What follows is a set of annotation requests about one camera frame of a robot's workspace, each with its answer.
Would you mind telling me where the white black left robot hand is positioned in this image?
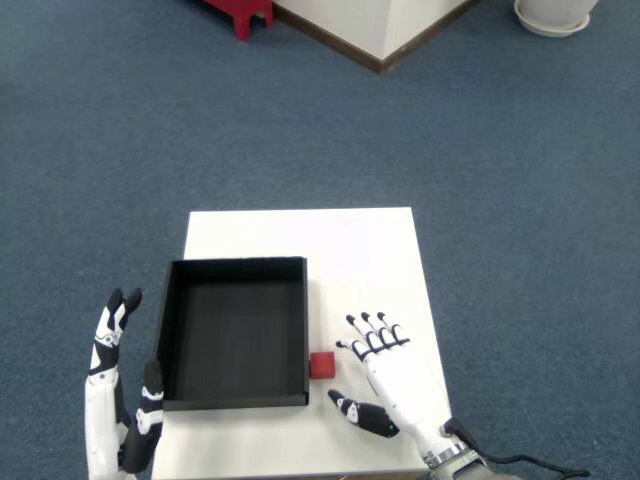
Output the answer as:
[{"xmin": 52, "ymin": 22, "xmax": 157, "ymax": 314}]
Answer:
[{"xmin": 83, "ymin": 287, "xmax": 165, "ymax": 480}]

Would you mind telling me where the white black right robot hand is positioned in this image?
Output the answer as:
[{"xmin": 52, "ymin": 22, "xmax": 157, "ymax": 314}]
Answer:
[{"xmin": 328, "ymin": 311, "xmax": 469, "ymax": 469}]

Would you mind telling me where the small red cube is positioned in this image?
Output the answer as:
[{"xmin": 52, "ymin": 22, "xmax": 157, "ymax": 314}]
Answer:
[{"xmin": 309, "ymin": 351, "xmax": 337, "ymax": 380}]

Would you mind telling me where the black open box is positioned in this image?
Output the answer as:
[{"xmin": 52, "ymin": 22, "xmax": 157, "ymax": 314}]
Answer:
[{"xmin": 154, "ymin": 256, "xmax": 311, "ymax": 412}]

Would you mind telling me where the white pot saucer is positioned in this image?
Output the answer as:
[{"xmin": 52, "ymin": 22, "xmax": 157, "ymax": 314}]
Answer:
[{"xmin": 514, "ymin": 2, "xmax": 593, "ymax": 38}]

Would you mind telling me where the white plant pot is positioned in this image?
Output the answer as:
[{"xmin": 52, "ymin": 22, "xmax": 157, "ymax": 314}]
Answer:
[{"xmin": 518, "ymin": 0, "xmax": 600, "ymax": 24}]

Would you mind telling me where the red plastic stool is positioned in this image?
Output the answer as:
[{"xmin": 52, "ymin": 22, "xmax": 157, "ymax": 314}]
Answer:
[{"xmin": 202, "ymin": 0, "xmax": 275, "ymax": 41}]

